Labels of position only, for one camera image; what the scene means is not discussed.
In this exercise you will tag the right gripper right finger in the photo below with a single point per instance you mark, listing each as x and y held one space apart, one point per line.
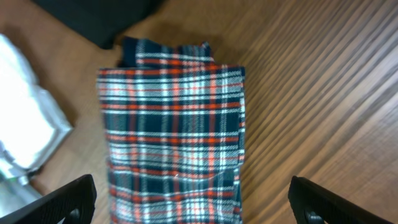
311 203

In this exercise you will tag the black folded garment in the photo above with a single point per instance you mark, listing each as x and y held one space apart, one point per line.
99 21

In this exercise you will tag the clear plastic storage container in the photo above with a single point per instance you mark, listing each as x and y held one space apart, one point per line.
15 195

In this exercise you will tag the plaid folded shirt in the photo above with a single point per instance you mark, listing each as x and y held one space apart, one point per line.
174 123

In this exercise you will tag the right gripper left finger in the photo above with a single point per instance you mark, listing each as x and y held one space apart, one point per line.
74 203

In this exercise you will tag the white folded t-shirt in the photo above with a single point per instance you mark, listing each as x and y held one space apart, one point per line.
32 124

